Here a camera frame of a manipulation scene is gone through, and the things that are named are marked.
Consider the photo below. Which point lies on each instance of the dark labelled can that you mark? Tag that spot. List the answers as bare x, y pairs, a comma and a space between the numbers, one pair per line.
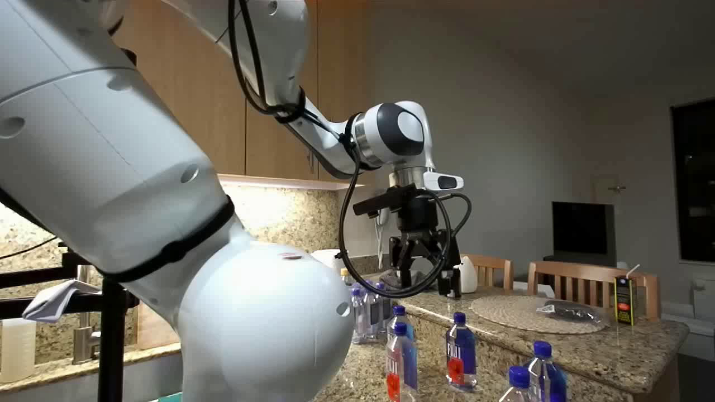
452, 296

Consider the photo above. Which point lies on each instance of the small wall-mounted fixture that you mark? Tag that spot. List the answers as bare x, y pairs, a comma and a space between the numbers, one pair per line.
615, 188

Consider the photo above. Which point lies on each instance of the wooden slatted chair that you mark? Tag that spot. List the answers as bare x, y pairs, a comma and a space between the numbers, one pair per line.
582, 268
487, 261

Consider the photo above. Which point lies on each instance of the clear blue-capped water bottle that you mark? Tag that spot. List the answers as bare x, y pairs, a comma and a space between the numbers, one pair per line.
400, 311
548, 380
518, 379

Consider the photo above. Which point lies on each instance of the white cat-shaped jar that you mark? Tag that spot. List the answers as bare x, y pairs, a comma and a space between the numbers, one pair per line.
471, 275

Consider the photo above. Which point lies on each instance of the juice carton with straw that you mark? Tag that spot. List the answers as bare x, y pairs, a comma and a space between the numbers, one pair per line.
624, 303

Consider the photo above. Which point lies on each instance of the small metal cup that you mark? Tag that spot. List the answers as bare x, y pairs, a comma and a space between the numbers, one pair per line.
82, 348

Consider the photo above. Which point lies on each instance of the small blue-capped water bottle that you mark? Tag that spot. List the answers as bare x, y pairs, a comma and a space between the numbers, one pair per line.
370, 314
358, 316
382, 310

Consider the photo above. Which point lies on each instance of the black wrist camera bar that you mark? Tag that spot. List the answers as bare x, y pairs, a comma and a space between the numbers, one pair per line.
372, 205

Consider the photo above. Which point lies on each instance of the dark window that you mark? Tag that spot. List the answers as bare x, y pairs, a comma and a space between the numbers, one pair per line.
695, 179

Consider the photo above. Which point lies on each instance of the clear plastic bag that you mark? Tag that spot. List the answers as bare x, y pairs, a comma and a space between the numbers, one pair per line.
570, 311

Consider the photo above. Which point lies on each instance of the black television screen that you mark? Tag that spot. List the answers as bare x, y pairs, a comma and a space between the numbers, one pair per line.
582, 231

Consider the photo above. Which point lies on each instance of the white crumpled cloth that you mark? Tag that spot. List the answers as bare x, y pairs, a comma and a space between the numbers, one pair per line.
56, 303

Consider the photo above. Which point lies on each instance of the round woven placemat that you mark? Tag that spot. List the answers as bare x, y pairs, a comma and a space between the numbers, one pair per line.
514, 314

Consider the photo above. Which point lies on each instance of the red-blue label water bottle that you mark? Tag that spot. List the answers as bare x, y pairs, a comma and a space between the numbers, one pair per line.
461, 359
400, 372

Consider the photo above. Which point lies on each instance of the white pillar candle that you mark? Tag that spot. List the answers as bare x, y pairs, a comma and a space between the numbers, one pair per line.
17, 350

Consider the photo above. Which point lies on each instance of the small white appliance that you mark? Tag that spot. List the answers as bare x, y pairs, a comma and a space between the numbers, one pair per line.
704, 297

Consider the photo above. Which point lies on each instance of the wooden cabinet door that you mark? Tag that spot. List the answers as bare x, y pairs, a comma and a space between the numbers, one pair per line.
343, 58
205, 90
261, 148

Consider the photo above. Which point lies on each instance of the grey crumpled cloth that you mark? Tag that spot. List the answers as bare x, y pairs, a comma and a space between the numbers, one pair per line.
424, 282

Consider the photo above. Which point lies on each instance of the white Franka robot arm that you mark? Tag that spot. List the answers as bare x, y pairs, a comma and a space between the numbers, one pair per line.
112, 148

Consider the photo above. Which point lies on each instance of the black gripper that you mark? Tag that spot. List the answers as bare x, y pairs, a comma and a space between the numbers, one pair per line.
422, 216

